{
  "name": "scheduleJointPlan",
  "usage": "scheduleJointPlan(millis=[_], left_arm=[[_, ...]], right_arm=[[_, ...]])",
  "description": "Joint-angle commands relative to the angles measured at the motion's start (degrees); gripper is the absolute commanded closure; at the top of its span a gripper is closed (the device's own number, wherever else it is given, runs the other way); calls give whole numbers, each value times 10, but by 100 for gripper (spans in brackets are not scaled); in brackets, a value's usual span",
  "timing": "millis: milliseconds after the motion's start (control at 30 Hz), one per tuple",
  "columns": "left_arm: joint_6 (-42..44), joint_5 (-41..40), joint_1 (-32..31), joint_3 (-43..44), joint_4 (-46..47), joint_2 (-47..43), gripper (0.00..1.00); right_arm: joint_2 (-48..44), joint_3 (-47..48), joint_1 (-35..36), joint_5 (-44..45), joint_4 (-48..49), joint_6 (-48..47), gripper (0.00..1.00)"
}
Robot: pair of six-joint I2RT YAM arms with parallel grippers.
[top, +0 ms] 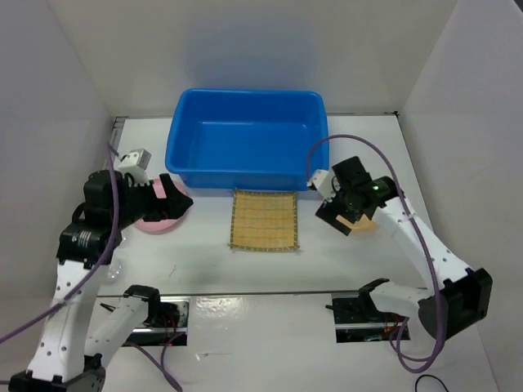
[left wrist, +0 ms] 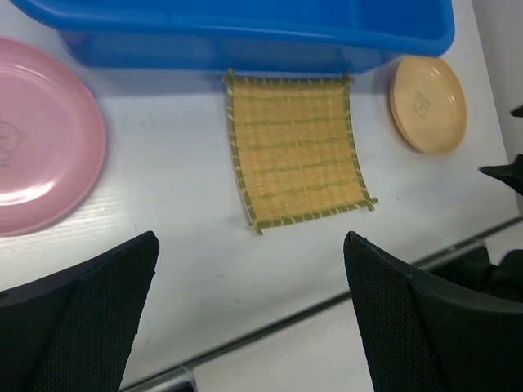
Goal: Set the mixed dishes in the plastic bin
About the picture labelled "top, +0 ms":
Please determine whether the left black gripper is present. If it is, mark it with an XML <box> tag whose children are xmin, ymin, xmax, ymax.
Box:
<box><xmin>114</xmin><ymin>171</ymin><xmax>194</xmax><ymax>227</ymax></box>

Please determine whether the pink plastic plate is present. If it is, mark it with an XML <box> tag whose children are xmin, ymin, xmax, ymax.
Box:
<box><xmin>134</xmin><ymin>177</ymin><xmax>186</xmax><ymax>234</ymax></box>

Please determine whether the tan plastic plate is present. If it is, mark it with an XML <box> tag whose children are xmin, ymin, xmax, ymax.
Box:
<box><xmin>352</xmin><ymin>215</ymin><xmax>377</xmax><ymax>232</ymax></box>

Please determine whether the woven bamboo placemat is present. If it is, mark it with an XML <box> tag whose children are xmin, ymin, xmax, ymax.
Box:
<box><xmin>229</xmin><ymin>189</ymin><xmax>299</xmax><ymax>252</ymax></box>

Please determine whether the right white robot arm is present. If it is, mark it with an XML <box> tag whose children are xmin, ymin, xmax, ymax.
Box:
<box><xmin>307</xmin><ymin>157</ymin><xmax>493</xmax><ymax>341</ymax></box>

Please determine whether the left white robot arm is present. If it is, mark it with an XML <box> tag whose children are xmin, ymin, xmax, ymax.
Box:
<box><xmin>7</xmin><ymin>168</ymin><xmax>193</xmax><ymax>391</ymax></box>

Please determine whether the blue plastic bin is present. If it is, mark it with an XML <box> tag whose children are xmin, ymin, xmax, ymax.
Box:
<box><xmin>164</xmin><ymin>88</ymin><xmax>329</xmax><ymax>191</ymax></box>

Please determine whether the clear plastic cup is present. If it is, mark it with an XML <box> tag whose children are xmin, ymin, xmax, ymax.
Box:
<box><xmin>105</xmin><ymin>260</ymin><xmax>122</xmax><ymax>284</ymax></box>

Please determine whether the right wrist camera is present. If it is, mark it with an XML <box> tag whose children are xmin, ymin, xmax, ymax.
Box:
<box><xmin>307</xmin><ymin>168</ymin><xmax>336</xmax><ymax>203</ymax></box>

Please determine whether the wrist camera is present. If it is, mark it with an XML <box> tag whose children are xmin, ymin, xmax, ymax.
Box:
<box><xmin>307</xmin><ymin>168</ymin><xmax>336</xmax><ymax>203</ymax></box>
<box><xmin>117</xmin><ymin>149</ymin><xmax>151</xmax><ymax>181</ymax></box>

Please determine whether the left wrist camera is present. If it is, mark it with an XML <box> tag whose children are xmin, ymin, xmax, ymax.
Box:
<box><xmin>117</xmin><ymin>149</ymin><xmax>151</xmax><ymax>181</ymax></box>

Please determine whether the aluminium frame rail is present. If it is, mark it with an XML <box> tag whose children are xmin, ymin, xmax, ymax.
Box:
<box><xmin>110</xmin><ymin>116</ymin><xmax>127</xmax><ymax>150</ymax></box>

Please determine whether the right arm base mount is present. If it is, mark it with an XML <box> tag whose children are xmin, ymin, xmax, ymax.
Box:
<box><xmin>324</xmin><ymin>292</ymin><xmax>405</xmax><ymax>344</ymax></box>

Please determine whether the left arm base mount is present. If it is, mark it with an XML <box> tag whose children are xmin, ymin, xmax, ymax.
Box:
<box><xmin>121</xmin><ymin>293</ymin><xmax>189</xmax><ymax>346</ymax></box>

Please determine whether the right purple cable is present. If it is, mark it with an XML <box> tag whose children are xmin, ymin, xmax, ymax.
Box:
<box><xmin>305</xmin><ymin>134</ymin><xmax>445</xmax><ymax>374</ymax></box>

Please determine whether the black cable on floor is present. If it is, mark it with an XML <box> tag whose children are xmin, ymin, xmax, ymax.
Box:
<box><xmin>415</xmin><ymin>374</ymin><xmax>450</xmax><ymax>392</ymax></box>

